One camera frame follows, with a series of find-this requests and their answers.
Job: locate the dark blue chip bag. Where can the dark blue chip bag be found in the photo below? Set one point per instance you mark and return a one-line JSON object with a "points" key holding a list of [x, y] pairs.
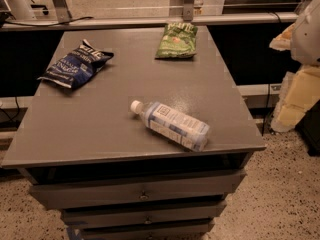
{"points": [[77, 67]]}

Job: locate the green chip bag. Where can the green chip bag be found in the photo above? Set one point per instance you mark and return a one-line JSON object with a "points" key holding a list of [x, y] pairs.
{"points": [[178, 41]]}

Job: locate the top grey drawer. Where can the top grey drawer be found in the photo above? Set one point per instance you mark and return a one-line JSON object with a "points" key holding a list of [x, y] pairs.
{"points": [[136, 190]]}

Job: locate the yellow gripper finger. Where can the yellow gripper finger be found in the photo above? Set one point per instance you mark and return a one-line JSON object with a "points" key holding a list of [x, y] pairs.
{"points": [[283, 40], [299, 92]]}

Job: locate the middle grey drawer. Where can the middle grey drawer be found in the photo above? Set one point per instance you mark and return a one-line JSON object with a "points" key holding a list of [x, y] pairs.
{"points": [[144, 215]]}

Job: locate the grey drawer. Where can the grey drawer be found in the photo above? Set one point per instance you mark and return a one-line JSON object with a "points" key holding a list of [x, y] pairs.
{"points": [[148, 232], [144, 215], [136, 190]]}

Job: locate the white pipe top left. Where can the white pipe top left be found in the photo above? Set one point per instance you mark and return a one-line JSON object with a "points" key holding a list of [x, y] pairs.
{"points": [[21, 9]]}

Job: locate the grey metal railing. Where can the grey metal railing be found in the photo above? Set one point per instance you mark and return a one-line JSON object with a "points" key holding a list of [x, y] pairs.
{"points": [[127, 23]]}

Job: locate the blue label plastic water bottle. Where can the blue label plastic water bottle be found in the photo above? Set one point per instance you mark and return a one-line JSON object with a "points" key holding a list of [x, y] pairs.
{"points": [[183, 129]]}

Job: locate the bottom grey drawer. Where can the bottom grey drawer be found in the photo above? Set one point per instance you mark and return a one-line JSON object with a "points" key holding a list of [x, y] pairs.
{"points": [[148, 232]]}

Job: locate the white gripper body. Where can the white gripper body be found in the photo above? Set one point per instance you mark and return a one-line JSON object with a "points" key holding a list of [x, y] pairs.
{"points": [[307, 39]]}

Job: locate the grey drawer cabinet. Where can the grey drawer cabinet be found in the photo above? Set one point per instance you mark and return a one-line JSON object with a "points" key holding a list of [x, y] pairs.
{"points": [[90, 134]]}

